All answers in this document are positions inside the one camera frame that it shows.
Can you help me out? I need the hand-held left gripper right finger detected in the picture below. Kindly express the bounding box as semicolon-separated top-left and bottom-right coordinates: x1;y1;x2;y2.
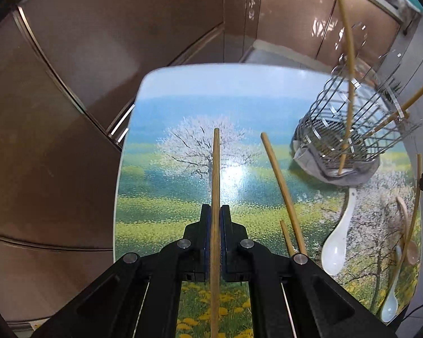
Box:
219;204;397;338

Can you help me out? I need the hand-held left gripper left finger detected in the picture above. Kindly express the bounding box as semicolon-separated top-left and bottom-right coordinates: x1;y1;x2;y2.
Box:
32;204;212;338

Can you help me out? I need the bamboo chopstick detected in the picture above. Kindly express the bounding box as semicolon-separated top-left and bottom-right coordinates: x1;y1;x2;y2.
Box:
279;220;296;257
260;132;308;256
329;0;357;177
368;73;423;138
210;128;221;338
396;154;423;275

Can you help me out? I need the pink soup spoon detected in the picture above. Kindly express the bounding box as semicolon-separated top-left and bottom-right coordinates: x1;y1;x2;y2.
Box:
396;196;419;265

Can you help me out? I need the white soup spoon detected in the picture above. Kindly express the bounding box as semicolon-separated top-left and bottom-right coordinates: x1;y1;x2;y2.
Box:
321;186;358;276

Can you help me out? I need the metal wire utensil holder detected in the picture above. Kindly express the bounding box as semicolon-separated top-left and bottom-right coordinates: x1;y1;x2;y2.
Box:
291;21;423;180

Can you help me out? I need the light blue soup spoon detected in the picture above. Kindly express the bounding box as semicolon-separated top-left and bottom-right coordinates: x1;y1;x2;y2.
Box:
381;244;404;323

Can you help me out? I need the grey cloth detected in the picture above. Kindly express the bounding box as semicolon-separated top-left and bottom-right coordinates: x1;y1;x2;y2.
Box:
292;141;381;187

